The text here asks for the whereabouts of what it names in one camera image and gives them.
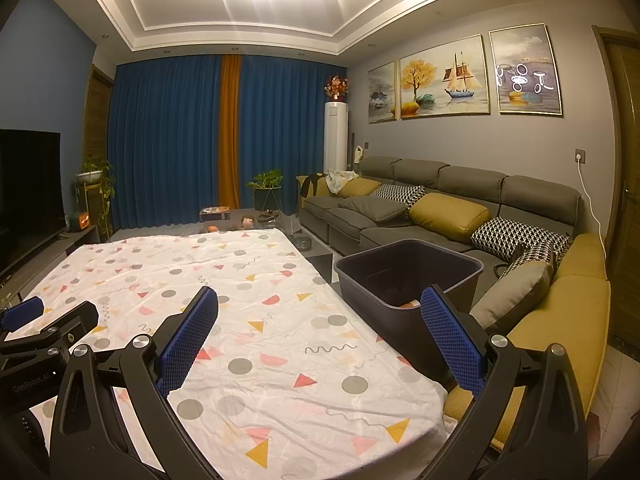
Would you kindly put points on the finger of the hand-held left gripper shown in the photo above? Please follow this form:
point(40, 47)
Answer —
point(65, 322)
point(22, 310)

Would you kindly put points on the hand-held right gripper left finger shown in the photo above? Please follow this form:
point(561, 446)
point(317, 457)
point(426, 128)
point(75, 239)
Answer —
point(187, 340)

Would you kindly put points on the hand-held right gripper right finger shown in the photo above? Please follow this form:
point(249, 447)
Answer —
point(452, 340)

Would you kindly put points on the dark grey plastic bin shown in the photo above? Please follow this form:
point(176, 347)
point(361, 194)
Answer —
point(400, 260)

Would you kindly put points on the white patterned tablecloth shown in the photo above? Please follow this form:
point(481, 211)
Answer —
point(250, 310)

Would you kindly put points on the large grey beige pillow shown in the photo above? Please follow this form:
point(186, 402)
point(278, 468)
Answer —
point(515, 292)

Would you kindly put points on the grey television cabinet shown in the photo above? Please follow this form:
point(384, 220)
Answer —
point(75, 242)

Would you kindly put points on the orange black radio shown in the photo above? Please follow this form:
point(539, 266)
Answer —
point(79, 223)

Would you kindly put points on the black flat television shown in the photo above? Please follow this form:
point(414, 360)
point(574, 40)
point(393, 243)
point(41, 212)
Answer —
point(30, 195)

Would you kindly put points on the houndstooth pillow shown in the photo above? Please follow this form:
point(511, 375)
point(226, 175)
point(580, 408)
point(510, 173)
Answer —
point(400, 194)
point(520, 237)
point(537, 255)

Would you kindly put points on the large mustard pillow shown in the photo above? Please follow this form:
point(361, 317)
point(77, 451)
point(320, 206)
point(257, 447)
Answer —
point(450, 217)

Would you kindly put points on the gold plant stand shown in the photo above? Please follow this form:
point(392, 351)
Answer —
point(87, 200)

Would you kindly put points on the printed flat box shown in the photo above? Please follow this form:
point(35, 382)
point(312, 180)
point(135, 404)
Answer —
point(214, 214)

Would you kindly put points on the small doll figurine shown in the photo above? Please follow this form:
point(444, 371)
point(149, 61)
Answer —
point(246, 221)

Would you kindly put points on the black ashtray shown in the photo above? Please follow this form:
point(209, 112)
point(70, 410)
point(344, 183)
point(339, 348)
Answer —
point(303, 243)

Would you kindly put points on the flat grey pillow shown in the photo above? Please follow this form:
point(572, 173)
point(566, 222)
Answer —
point(375, 209)

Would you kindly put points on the dark grey coffee table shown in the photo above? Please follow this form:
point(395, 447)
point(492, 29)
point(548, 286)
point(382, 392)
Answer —
point(317, 260)

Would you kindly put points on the trailing plant in white bowl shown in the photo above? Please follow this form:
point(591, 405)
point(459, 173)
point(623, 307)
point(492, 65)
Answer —
point(97, 167)

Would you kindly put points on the grey sofa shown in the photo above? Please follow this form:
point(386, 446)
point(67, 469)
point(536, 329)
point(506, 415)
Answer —
point(470, 182)

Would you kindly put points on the green plant in dark pot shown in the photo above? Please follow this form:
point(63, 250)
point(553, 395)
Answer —
point(267, 195)

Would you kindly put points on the small mustard pillow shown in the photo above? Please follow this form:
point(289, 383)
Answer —
point(360, 187)

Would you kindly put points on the white cloth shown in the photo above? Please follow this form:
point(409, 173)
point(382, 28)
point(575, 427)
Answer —
point(342, 180)

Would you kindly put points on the black garment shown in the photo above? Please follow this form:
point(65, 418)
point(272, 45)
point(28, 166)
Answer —
point(312, 185)

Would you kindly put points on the blue curtain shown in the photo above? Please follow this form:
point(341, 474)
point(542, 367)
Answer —
point(165, 140)
point(285, 125)

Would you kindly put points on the wooden door beside curtain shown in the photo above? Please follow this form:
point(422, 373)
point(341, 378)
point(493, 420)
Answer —
point(97, 115)

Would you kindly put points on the orange curtain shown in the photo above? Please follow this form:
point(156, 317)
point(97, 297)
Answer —
point(230, 135)

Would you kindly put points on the white standing air conditioner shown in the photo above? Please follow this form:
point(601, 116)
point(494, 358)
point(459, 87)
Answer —
point(336, 137)

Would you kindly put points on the brown wooden room door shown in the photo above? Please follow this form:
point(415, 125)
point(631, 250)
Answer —
point(625, 160)

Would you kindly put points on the small framed landscape painting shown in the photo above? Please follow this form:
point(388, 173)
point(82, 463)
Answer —
point(382, 92)

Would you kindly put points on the wide tree and ship painting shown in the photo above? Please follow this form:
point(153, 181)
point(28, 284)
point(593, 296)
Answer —
point(442, 77)

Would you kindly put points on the red gold flower decoration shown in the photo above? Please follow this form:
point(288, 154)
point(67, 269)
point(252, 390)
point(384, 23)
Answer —
point(336, 87)

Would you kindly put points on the framed purple abstract painting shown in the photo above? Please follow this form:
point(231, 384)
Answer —
point(527, 70)

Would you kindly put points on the wall socket with charger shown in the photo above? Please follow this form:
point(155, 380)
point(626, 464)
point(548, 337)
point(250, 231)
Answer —
point(580, 155)

